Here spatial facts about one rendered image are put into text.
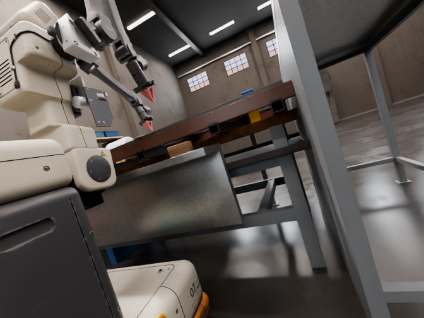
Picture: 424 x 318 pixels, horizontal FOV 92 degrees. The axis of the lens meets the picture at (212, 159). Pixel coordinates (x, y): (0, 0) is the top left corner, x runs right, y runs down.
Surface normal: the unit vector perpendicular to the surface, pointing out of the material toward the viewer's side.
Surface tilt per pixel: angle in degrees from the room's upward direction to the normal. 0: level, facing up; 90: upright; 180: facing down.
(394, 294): 90
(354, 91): 90
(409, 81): 90
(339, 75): 90
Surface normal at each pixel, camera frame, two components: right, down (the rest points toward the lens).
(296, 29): -0.34, 0.16
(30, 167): 0.90, -0.28
